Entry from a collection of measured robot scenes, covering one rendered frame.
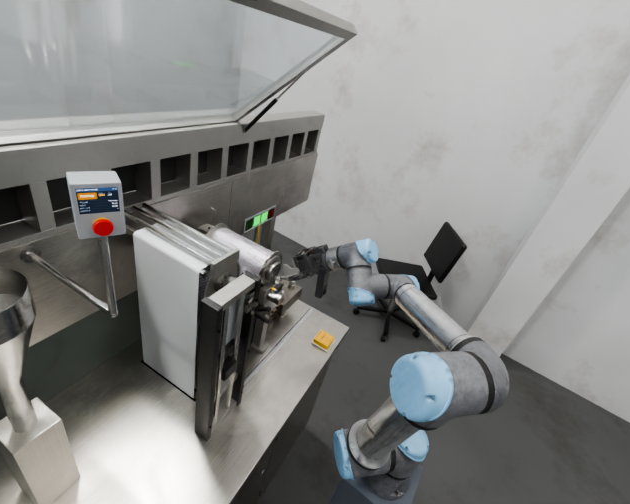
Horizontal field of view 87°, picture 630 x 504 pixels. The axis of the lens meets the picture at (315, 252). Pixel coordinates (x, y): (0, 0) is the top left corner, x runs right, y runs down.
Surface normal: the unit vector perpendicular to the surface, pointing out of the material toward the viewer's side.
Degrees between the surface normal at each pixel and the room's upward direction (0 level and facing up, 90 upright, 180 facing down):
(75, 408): 0
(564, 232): 90
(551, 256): 90
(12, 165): 90
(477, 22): 90
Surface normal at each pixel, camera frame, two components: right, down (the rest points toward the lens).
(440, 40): -0.53, 0.35
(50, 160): 0.86, 0.42
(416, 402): -0.92, -0.18
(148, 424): 0.22, -0.83
